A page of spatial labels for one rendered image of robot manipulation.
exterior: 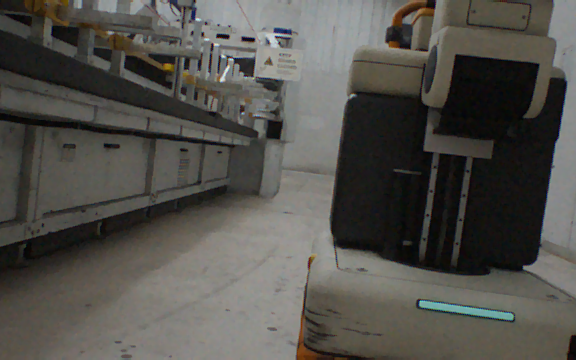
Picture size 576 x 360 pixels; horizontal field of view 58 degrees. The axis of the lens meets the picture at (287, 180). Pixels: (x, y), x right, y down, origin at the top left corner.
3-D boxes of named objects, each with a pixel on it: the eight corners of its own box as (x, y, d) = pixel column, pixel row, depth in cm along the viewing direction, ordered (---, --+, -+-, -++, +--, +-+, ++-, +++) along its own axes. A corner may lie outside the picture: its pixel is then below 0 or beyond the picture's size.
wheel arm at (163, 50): (200, 62, 189) (201, 50, 189) (198, 60, 186) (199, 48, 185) (84, 48, 192) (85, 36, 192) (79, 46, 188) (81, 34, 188)
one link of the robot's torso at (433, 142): (418, 150, 130) (432, 51, 129) (533, 165, 129) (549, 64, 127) (443, 149, 104) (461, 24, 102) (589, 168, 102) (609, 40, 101)
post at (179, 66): (181, 100, 261) (191, 10, 259) (178, 99, 257) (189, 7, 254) (172, 99, 262) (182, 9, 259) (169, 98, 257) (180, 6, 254)
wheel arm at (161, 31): (182, 42, 164) (183, 28, 164) (179, 40, 161) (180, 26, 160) (48, 26, 167) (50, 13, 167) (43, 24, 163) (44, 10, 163)
